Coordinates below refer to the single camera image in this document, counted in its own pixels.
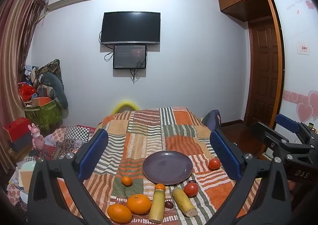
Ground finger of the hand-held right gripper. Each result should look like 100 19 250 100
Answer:
252 122 315 164
276 113 318 145

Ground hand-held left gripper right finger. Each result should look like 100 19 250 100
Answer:
206 129 292 225

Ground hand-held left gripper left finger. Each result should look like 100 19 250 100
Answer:
27 129 117 225

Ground red tomato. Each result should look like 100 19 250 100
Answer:
208 158 221 171
183 182 198 197

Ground purple round plate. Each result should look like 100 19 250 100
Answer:
143 150 193 186

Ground smooth orange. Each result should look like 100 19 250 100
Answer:
107 204 133 223

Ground large orange with stem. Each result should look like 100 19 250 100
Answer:
127 194 152 215

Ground checkered cloth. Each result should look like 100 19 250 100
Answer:
56 126 96 144

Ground white wardrobe door with hearts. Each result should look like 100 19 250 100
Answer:
270 0 318 162

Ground striped patchwork blanket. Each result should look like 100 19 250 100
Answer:
57 107 261 225

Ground yellow foam tube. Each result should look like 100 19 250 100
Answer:
111 101 141 115

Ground brown wooden door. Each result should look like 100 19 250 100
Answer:
244 17 280 126

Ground pink bunny toy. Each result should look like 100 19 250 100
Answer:
28 123 46 152

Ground green storage box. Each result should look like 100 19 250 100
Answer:
24 99 63 131

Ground orange box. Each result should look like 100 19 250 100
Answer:
31 97 52 107

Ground grey plush toy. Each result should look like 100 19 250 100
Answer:
39 72 69 110

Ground red cardboard box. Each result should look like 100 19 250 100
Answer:
3 117 33 141

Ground red plastic bag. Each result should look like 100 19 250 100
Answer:
19 84 38 102

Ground dark patterned cushion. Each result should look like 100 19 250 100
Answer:
34 59 64 91

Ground striped brown curtain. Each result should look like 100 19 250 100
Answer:
0 0 49 173

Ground black monitor cables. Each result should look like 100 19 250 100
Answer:
104 51 147 84

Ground small black wall monitor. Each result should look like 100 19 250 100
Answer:
113 45 147 70

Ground black wall television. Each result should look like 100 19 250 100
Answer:
100 11 161 45

